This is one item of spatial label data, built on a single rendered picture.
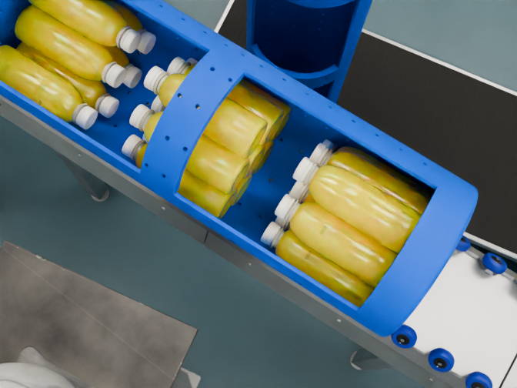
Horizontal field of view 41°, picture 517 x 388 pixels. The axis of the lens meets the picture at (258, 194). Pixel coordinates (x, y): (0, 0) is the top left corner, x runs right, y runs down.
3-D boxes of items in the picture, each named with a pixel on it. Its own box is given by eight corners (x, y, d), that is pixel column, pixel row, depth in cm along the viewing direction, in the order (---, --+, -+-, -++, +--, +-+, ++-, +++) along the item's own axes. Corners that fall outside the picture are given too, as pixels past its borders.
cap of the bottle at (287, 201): (285, 220, 114) (275, 214, 114) (297, 200, 114) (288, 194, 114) (283, 219, 110) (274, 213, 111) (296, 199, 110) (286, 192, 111)
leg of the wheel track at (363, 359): (362, 373, 214) (411, 371, 154) (346, 362, 215) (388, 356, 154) (371, 356, 216) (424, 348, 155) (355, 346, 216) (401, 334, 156)
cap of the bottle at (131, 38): (128, 25, 118) (137, 30, 118) (135, 31, 122) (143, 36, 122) (116, 45, 118) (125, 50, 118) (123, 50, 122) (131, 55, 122)
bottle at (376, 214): (398, 258, 104) (293, 192, 106) (398, 251, 111) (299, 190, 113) (425, 218, 103) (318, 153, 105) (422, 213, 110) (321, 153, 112)
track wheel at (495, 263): (502, 279, 124) (508, 270, 123) (480, 265, 125) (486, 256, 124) (502, 269, 128) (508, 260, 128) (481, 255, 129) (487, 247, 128)
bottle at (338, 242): (375, 288, 114) (279, 228, 116) (398, 251, 114) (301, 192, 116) (378, 291, 107) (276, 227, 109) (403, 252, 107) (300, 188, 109)
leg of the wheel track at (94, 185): (102, 205, 226) (51, 141, 165) (88, 195, 226) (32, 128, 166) (112, 190, 227) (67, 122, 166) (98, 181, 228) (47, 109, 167)
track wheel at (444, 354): (458, 364, 119) (460, 356, 121) (435, 349, 120) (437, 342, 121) (444, 378, 122) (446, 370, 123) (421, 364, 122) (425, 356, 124)
